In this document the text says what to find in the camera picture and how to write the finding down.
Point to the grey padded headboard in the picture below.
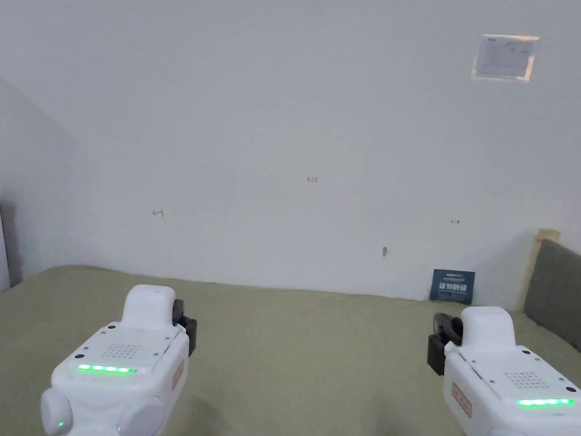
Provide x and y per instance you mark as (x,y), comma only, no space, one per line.
(551,290)

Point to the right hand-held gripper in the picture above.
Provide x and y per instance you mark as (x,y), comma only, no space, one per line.
(499,363)

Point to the grey and white panel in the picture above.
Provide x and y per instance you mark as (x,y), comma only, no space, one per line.
(7,245)

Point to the paper sheet taped on wall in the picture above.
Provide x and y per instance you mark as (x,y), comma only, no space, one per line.
(504,57)

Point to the dark blue card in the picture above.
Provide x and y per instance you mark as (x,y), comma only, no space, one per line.
(452,286)

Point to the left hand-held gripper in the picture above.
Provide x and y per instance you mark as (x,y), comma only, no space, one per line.
(131,354)

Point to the bed with pale green sheet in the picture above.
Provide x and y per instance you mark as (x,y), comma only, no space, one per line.
(295,354)

